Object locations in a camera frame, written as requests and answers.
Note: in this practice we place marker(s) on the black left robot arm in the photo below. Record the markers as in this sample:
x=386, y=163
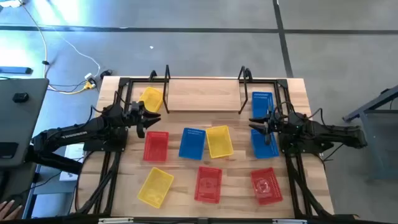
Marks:
x=77, y=133

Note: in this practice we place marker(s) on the white paper sheet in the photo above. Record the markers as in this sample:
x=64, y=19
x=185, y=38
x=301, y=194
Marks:
x=74, y=154

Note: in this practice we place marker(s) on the black desk foot bar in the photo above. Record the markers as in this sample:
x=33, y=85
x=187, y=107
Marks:
x=59, y=165

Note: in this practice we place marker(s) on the grey metal cart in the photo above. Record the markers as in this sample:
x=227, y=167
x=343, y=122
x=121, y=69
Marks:
x=382, y=143

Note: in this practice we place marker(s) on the dark flat bar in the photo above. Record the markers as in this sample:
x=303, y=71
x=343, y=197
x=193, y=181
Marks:
x=15, y=70

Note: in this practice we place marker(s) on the small black desk device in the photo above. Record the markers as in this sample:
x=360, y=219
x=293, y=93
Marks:
x=20, y=97

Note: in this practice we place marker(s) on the grey desk top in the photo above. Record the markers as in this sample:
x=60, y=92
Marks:
x=21, y=124

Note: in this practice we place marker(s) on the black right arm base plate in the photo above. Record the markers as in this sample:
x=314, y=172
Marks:
x=286, y=149

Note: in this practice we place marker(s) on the yellow plastic mesh basket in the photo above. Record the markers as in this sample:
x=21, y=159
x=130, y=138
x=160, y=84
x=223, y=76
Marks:
x=155, y=187
x=151, y=99
x=219, y=141

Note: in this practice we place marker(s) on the blue plastic mesh basket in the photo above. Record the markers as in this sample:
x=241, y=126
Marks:
x=264, y=150
x=262, y=101
x=192, y=143

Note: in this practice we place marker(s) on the black table clamp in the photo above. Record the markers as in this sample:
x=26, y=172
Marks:
x=248, y=74
x=152, y=75

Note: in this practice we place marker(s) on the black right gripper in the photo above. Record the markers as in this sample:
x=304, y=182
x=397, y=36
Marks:
x=271, y=130

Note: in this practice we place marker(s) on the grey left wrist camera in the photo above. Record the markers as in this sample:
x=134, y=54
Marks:
x=134, y=108

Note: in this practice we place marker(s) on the person's hand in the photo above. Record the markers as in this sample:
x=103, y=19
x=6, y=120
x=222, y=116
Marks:
x=7, y=211

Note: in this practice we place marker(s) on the black aluminium table frame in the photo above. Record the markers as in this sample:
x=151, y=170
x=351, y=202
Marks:
x=282, y=82

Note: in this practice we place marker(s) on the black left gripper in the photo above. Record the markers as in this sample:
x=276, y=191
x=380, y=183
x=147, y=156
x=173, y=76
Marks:
x=139, y=124

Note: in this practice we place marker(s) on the red plastic mesh basket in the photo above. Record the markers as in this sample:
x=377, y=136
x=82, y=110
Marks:
x=208, y=185
x=266, y=186
x=156, y=146

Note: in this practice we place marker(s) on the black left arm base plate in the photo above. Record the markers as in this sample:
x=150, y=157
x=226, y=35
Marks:
x=93, y=146

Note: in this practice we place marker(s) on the white power strip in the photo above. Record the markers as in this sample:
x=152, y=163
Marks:
x=90, y=77

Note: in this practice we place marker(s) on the silver metal bracket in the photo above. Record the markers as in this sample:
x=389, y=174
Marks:
x=115, y=220
x=289, y=221

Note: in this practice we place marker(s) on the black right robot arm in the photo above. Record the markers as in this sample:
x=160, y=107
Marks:
x=329, y=132

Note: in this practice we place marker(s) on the black phone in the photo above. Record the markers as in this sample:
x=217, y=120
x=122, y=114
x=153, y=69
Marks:
x=7, y=150

